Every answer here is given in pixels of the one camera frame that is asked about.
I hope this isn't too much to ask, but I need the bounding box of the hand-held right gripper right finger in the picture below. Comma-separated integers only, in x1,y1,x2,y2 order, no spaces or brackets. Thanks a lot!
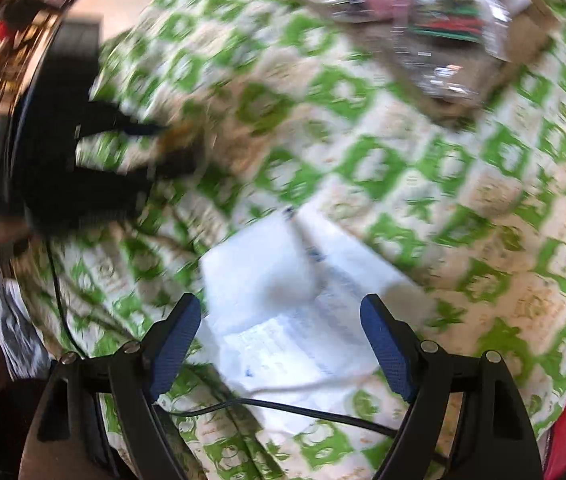
360,294,544,480

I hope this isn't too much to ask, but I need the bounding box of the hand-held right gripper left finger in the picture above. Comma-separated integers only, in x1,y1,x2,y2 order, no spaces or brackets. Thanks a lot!
18,292,203,480

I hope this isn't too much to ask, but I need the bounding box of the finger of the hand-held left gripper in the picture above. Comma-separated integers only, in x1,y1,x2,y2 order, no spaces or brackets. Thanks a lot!
76,151,200,196
78,102,165,139

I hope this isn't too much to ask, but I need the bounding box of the small brown bundle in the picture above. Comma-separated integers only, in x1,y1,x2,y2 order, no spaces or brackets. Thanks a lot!
157,126,205,157

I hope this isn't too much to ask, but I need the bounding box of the white blue print packet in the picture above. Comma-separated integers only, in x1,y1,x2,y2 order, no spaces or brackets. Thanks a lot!
208,205,441,436
200,207,325,347

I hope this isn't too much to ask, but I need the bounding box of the beige cloth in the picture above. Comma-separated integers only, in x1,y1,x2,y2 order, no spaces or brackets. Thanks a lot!
388,35,494,107

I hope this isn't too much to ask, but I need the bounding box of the colourful strips clear packet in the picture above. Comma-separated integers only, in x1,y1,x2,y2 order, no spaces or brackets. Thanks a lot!
407,0,487,44

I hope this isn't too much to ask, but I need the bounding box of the shallow cardboard box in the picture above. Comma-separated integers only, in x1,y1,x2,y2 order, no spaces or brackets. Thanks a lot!
263,0,566,128

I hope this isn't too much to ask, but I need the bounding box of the black white printed cloth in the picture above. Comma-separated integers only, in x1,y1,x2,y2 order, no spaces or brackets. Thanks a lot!
0,279,52,382

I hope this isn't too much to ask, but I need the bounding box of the green white printed blanket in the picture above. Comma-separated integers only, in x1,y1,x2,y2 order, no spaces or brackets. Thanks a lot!
0,0,566,480

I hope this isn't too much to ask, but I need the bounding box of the black cable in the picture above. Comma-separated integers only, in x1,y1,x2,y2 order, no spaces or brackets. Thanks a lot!
170,397,450,467
43,237,86,359

